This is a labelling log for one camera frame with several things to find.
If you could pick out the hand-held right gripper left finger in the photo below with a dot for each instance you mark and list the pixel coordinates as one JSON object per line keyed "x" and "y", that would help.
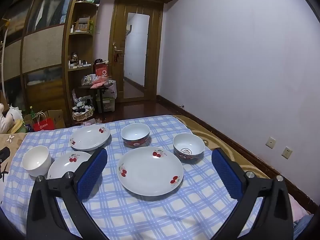
{"x": 92, "y": 172}

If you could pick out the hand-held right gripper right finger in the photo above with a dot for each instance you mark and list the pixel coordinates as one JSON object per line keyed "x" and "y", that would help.
{"x": 226, "y": 172}

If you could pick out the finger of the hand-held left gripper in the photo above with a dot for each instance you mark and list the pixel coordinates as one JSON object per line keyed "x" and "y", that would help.
{"x": 5, "y": 155}

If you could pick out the white cherry print plate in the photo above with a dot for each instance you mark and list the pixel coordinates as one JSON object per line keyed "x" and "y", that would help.
{"x": 150, "y": 172}
{"x": 65, "y": 163}
{"x": 87, "y": 137}

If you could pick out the red bowl printed inside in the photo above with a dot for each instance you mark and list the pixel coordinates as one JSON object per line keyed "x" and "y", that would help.
{"x": 188, "y": 143}

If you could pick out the red bowl plain white inside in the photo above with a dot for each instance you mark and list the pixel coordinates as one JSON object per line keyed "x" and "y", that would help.
{"x": 135, "y": 132}

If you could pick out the yellow green cushion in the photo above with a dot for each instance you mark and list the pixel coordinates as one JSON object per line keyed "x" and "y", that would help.
{"x": 18, "y": 127}

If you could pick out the white pink plush toy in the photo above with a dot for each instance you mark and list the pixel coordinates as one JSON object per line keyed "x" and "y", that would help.
{"x": 7, "y": 122}

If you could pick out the green bottle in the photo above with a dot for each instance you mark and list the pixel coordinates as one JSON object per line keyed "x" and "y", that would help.
{"x": 31, "y": 112}

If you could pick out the pink printed packet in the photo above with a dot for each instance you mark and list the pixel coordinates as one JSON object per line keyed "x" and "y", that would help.
{"x": 91, "y": 122}

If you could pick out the wicker basket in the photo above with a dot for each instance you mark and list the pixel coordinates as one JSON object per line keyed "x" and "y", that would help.
{"x": 82, "y": 116}

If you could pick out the cardboard box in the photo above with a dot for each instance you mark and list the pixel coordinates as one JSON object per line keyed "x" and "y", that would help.
{"x": 58, "y": 117}

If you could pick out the clear plastic storage box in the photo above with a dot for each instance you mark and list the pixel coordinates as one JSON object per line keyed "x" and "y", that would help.
{"x": 107, "y": 105}

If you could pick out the blue checked cloth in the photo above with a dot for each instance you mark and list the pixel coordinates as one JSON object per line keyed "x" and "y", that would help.
{"x": 150, "y": 217}

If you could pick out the small dark table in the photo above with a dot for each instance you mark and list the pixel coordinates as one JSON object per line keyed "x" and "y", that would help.
{"x": 101, "y": 97}

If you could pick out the pink bed sheet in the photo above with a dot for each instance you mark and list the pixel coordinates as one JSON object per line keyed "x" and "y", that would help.
{"x": 298, "y": 210}

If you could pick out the white plastic bag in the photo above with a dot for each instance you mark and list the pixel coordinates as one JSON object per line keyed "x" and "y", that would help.
{"x": 112, "y": 90}

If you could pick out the pink paper packet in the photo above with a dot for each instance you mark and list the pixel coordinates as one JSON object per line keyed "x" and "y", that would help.
{"x": 98, "y": 83}

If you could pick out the red gift bag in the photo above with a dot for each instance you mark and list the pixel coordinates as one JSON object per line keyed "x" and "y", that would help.
{"x": 101, "y": 71}

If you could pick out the wooden open shelf unit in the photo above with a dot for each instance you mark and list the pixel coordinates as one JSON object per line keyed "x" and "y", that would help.
{"x": 80, "y": 68}

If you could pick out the wooden wardrobe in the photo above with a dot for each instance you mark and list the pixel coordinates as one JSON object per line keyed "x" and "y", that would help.
{"x": 42, "y": 45}

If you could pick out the wooden door with mirror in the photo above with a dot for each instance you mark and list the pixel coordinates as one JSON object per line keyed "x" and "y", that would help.
{"x": 117, "y": 30}

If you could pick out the white wall socket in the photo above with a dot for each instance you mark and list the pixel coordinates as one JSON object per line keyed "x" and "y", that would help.
{"x": 270, "y": 142}
{"x": 287, "y": 152}

